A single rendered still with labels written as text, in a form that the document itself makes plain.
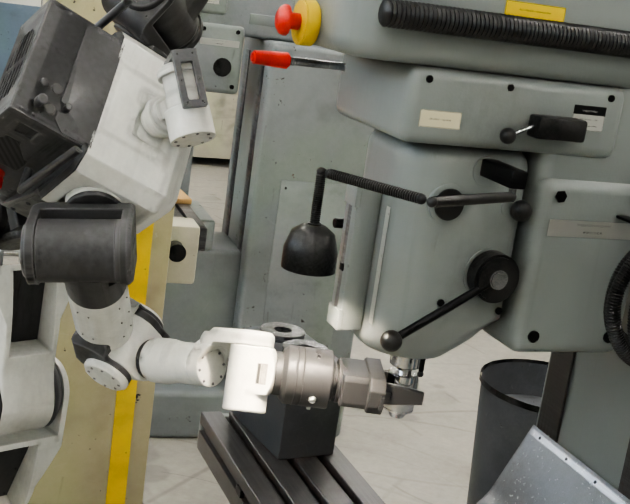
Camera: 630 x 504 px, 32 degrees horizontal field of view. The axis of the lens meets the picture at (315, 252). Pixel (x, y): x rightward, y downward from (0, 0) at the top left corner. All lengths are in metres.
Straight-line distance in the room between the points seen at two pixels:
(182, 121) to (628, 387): 0.81
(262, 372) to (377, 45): 0.52
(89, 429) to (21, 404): 1.46
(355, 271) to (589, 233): 0.33
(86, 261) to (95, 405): 1.93
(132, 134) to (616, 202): 0.70
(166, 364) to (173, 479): 2.36
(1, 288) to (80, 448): 1.61
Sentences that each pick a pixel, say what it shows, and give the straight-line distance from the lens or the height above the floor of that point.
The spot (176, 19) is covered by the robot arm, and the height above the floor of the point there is 1.73.
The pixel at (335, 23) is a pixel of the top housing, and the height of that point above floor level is 1.77.
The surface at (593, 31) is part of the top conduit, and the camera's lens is 1.47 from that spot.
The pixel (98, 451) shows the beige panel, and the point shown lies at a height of 0.31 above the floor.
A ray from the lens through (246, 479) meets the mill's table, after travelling 1.99.
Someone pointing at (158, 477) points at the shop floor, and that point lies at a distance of 4.06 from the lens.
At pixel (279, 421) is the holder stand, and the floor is 1.01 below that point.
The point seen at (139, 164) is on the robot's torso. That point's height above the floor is 1.52.
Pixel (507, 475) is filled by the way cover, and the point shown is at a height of 1.01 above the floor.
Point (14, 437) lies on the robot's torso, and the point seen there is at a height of 0.93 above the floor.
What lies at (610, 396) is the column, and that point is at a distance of 1.85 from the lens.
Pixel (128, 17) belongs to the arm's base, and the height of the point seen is 1.72.
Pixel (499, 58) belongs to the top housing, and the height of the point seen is 1.75.
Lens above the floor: 1.82
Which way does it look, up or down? 14 degrees down
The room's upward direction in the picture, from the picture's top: 8 degrees clockwise
